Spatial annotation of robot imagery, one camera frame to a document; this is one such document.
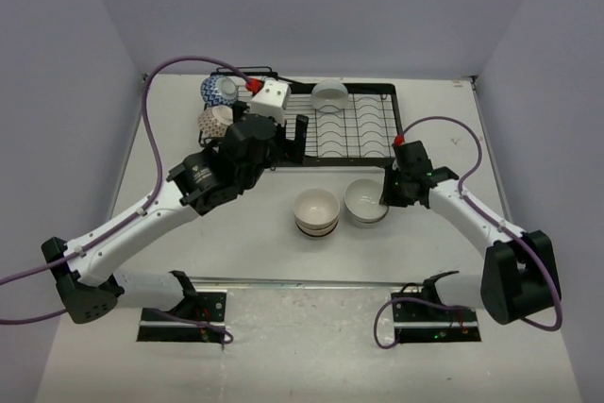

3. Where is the light blue bowl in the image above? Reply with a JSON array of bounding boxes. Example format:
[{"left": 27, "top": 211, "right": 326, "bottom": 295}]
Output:
[
  {"left": 347, "top": 212, "right": 385, "bottom": 228},
  {"left": 344, "top": 178, "right": 389, "bottom": 220},
  {"left": 310, "top": 80, "right": 349, "bottom": 113}
]

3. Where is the beige bowl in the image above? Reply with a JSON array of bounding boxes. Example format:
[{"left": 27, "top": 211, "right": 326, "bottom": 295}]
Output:
[
  {"left": 295, "top": 220, "right": 339, "bottom": 235},
  {"left": 293, "top": 188, "right": 341, "bottom": 227}
]

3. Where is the light blue bowl front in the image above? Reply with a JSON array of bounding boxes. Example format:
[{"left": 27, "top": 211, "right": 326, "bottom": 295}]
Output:
[{"left": 347, "top": 212, "right": 385, "bottom": 228}]

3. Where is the beige bowl front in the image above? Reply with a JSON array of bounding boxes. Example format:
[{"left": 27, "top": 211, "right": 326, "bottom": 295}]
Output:
[{"left": 295, "top": 220, "right": 339, "bottom": 235}]

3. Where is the black bowl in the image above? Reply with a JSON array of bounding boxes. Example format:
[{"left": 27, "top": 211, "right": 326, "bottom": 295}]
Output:
[{"left": 301, "top": 231, "right": 333, "bottom": 240}]

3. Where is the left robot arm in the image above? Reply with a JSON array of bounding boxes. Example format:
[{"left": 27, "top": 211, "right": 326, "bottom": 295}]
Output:
[{"left": 42, "top": 102, "right": 309, "bottom": 324}]

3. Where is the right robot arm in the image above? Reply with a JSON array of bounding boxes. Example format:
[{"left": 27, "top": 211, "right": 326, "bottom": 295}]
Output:
[{"left": 380, "top": 137, "right": 562, "bottom": 332}]

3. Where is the brown floral patterned bowl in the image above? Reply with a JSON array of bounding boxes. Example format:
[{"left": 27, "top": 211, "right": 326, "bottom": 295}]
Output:
[{"left": 197, "top": 106, "right": 233, "bottom": 138}]

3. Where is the blue zigzag patterned bowl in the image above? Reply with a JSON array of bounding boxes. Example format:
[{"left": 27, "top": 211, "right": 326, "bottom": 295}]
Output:
[{"left": 200, "top": 75, "right": 239, "bottom": 108}]

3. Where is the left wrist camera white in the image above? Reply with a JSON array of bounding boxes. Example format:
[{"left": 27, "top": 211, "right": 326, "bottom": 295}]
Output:
[{"left": 249, "top": 79, "right": 291, "bottom": 126}]

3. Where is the black wire dish rack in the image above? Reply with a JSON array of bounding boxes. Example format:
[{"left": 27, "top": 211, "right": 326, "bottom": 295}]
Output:
[{"left": 200, "top": 66, "right": 404, "bottom": 168}]

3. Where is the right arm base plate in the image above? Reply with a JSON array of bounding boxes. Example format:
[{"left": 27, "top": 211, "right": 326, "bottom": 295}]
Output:
[{"left": 392, "top": 301, "right": 481, "bottom": 344}]

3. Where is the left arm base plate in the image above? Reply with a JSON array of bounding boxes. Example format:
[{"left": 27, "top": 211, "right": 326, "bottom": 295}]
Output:
[{"left": 137, "top": 290, "right": 229, "bottom": 344}]

